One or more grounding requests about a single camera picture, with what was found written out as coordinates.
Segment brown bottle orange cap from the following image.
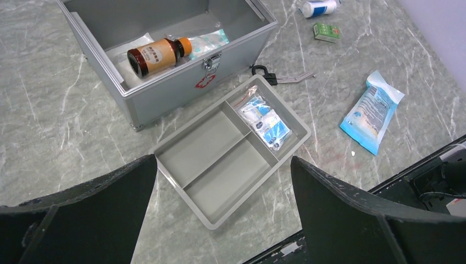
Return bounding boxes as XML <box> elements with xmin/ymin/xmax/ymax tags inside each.
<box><xmin>127</xmin><ymin>37</ymin><xmax>192</xmax><ymax>79</ymax></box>

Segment white gauze packet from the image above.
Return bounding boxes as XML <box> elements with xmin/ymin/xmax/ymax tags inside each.
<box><xmin>106</xmin><ymin>32</ymin><xmax>165</xmax><ymax>90</ymax></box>

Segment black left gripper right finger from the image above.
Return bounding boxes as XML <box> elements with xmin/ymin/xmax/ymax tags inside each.
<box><xmin>291</xmin><ymin>156</ymin><xmax>465</xmax><ymax>263</ymax></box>

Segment alcohol wipes zip bag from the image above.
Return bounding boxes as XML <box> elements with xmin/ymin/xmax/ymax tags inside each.
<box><xmin>234</xmin><ymin>85</ymin><xmax>292</xmax><ymax>152</ymax></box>

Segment teal patterned plaster bag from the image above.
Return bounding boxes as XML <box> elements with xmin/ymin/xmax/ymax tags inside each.
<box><xmin>188</xmin><ymin>29</ymin><xmax>230</xmax><ymax>60</ymax></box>

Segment black handled scissors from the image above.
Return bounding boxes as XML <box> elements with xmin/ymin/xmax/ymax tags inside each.
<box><xmin>251</xmin><ymin>65</ymin><xmax>316</xmax><ymax>86</ymax></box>

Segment grey metal medicine case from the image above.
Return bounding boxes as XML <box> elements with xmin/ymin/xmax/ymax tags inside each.
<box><xmin>58</xmin><ymin>0</ymin><xmax>278</xmax><ymax>130</ymax></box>

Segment white blue bandage roll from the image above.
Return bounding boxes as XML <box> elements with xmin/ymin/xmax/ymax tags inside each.
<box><xmin>298</xmin><ymin>0</ymin><xmax>341</xmax><ymax>19</ymax></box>

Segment blue white mask pack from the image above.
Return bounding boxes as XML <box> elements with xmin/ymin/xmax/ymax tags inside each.
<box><xmin>340</xmin><ymin>70</ymin><xmax>404</xmax><ymax>156</ymax></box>

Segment grey plastic divided tray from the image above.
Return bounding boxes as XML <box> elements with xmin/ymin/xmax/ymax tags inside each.
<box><xmin>151</xmin><ymin>75</ymin><xmax>310</xmax><ymax>230</ymax></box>

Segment green wind oil box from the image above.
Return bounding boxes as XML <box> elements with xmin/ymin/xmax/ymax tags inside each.
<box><xmin>313</xmin><ymin>22</ymin><xmax>341</xmax><ymax>43</ymax></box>

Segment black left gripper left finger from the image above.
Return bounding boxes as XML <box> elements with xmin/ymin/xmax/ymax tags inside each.
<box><xmin>1</xmin><ymin>154</ymin><xmax>157</xmax><ymax>263</ymax></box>

